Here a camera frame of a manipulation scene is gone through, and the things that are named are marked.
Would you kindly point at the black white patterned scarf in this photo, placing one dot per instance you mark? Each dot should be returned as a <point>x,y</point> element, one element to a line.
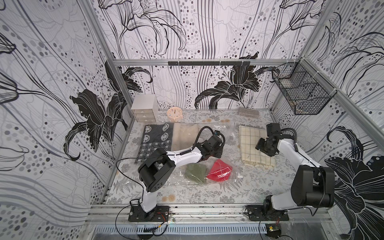
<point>154,137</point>

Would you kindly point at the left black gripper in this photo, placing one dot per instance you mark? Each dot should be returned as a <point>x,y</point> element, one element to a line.
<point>218,149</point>

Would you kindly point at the white mini drawer unit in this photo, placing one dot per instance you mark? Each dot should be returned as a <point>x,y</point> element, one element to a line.
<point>145,108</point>

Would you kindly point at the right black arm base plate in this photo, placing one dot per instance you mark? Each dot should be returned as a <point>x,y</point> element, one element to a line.
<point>257,213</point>

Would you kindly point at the cream checked cloth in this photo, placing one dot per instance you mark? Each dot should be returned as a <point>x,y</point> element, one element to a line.
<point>248,139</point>

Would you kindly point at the red knitted cloth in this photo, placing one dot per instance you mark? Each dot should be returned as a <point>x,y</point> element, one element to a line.
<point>220,171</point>

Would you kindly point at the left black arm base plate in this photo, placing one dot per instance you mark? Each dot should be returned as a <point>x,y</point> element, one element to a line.
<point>159,214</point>

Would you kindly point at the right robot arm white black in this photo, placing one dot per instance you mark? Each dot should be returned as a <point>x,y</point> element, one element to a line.
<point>313,185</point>

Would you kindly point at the green knitted cloth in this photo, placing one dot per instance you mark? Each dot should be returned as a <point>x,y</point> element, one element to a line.
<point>196,173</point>

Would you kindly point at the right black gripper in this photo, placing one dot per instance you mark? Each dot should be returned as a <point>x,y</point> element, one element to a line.
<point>265,146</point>

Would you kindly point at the beige fluffy scarf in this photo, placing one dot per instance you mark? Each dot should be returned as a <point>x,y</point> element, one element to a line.
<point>184,136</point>

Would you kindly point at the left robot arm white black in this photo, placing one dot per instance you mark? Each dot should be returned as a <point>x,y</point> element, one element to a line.
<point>156,169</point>

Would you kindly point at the black wire wall basket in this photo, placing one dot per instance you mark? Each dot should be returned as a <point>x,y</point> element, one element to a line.
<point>301,86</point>

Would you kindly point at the grey flat sponge block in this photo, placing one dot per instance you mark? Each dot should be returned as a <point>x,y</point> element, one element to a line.
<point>248,113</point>

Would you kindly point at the white cable duct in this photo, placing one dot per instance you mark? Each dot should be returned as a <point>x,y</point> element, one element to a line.
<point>184,229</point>

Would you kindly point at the black wall rail strip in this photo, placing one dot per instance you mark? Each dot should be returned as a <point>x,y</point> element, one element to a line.
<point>209,63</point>

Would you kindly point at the peach round alarm clock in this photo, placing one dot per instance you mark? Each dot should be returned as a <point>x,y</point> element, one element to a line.
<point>175,114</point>

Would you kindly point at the clear plastic vacuum bag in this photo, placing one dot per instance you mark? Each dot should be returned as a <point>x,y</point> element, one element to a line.
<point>204,134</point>

